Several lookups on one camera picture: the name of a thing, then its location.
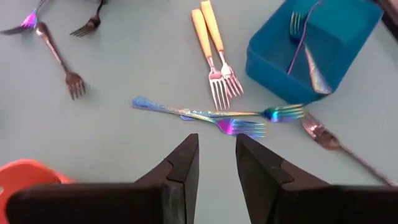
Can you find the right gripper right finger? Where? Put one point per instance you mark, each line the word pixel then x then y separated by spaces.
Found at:
pixel 311 202

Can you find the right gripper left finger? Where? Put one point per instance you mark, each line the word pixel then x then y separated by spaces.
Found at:
pixel 93 205

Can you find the rose gold fork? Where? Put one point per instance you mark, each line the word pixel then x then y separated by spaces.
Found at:
pixel 326 140

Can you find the iridescent rainbow metal fork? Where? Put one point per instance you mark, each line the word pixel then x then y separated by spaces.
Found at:
pixel 280 114
pixel 297 46
pixel 317 77
pixel 230 127
pixel 29 21

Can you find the dark metal fork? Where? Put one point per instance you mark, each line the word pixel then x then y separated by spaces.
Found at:
pixel 91 23
pixel 74 84

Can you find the orange plastic bin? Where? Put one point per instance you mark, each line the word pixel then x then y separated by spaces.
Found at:
pixel 18 174

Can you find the blue plastic bin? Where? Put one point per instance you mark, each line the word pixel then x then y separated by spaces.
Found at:
pixel 273 77

